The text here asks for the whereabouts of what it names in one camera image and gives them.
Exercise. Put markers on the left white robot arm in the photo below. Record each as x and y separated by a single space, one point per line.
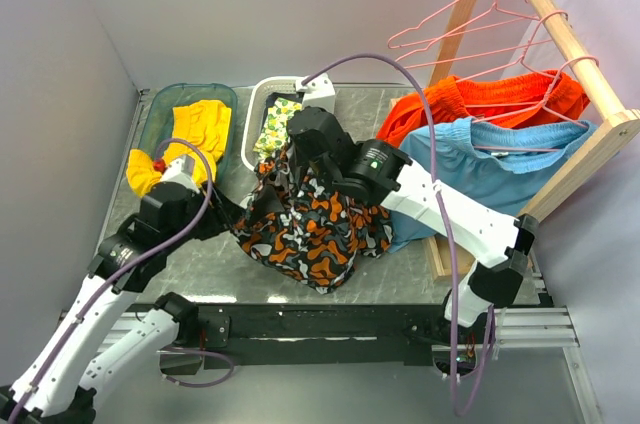
72 375

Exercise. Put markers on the wooden clothes rack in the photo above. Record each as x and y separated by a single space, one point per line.
619 124

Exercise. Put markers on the orange shorts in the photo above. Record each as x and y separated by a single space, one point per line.
450 99

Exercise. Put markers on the aluminium rail frame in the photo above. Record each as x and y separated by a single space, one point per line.
517 328

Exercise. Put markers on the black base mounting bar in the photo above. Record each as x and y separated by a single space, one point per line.
305 334

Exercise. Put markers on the light blue shorts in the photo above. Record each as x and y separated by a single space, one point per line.
500 168

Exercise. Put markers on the teal plastic bin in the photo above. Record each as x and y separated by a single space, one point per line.
158 124

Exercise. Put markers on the camouflage patterned shorts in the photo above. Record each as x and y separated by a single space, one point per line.
297 226

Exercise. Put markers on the yellow shorts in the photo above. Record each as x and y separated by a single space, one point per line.
205 124

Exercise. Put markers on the pink hanger holding orange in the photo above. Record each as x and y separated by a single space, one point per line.
521 60

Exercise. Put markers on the white plastic basket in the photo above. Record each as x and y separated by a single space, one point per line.
255 111

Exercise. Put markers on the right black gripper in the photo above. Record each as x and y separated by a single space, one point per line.
299 159

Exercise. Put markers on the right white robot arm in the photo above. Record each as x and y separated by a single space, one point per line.
375 173

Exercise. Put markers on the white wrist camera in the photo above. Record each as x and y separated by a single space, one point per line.
179 176
319 92

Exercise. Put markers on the pink wire hanger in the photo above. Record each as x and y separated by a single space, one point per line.
460 18
446 52

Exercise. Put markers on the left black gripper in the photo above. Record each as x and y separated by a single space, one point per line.
221 217

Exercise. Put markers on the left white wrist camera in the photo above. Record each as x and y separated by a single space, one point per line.
179 176

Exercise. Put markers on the lemon print folded cloth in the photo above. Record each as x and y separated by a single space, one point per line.
273 134

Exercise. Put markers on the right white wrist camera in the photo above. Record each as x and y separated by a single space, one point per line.
319 92

